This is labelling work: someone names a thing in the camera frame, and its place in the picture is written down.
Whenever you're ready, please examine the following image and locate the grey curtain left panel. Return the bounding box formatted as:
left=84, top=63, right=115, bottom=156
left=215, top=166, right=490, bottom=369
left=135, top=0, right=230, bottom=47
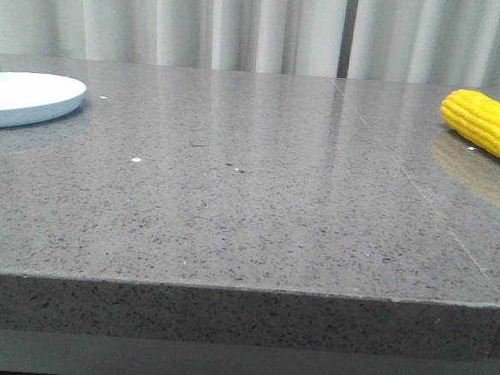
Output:
left=0, top=0, right=350, bottom=77

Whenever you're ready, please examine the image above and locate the grey curtain panel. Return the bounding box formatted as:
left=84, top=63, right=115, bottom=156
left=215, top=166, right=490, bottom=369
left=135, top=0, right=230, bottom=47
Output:
left=0, top=0, right=350, bottom=77
left=347, top=0, right=500, bottom=88

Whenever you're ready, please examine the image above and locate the light blue round plate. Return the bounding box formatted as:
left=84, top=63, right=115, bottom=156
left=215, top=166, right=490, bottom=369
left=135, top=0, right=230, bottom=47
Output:
left=0, top=72, right=87, bottom=128

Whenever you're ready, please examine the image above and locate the grey curtain right panel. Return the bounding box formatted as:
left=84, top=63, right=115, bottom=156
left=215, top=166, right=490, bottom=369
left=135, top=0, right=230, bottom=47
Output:
left=347, top=0, right=500, bottom=88

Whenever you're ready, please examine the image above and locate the yellow corn cob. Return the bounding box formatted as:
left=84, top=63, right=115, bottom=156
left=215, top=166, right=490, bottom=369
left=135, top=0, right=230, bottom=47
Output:
left=441, top=89, right=500, bottom=159

